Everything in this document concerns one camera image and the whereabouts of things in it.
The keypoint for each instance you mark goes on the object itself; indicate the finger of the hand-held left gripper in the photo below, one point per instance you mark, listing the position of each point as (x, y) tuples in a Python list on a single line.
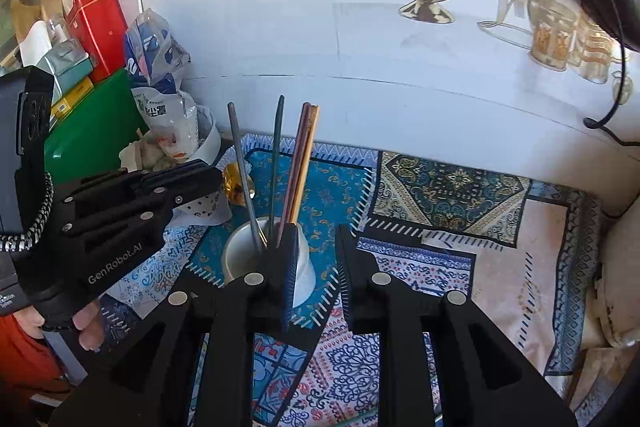
[(185, 179), (125, 219)]

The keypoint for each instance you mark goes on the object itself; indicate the patterned blue mat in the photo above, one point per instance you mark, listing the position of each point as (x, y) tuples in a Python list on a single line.
[(450, 227)]

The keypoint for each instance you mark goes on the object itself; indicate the gold foil wrapper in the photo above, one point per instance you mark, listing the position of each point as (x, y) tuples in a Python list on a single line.
[(235, 182)]

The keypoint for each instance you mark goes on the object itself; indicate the red tin box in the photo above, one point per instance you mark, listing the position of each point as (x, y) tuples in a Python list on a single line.
[(100, 32)]

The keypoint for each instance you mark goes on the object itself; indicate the crumpled white tissue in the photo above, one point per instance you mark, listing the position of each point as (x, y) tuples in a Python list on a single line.
[(145, 157)]

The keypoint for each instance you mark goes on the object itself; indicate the blue white plastic bag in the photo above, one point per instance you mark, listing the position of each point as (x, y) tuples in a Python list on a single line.
[(160, 97)]

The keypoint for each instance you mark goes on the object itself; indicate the teal tissue box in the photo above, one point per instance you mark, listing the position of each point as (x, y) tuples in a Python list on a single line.
[(65, 62)]

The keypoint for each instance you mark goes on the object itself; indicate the green box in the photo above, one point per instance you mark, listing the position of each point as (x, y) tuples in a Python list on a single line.
[(85, 132)]

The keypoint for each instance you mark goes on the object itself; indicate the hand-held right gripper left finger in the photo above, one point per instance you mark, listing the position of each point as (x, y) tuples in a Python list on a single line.
[(289, 267)]

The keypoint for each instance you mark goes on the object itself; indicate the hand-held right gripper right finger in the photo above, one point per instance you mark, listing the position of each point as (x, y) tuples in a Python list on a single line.
[(350, 277)]

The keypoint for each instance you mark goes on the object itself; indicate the dark green chopstick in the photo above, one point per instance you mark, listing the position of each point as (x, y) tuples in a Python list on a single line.
[(276, 167)]

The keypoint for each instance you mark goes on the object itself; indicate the person's left hand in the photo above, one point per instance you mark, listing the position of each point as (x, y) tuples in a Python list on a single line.
[(90, 324)]

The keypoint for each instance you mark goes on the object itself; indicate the yellow flat box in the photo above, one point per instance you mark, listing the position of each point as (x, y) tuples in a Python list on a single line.
[(72, 97)]

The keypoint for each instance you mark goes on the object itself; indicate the brown wooden chopstick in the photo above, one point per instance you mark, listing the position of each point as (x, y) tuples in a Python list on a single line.
[(297, 162), (306, 162)]

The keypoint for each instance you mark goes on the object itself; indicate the white ceramic cup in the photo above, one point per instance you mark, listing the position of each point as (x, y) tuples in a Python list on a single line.
[(242, 257)]

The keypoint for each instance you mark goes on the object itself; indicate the grey metal chopstick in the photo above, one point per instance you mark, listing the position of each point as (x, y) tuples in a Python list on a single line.
[(245, 177)]

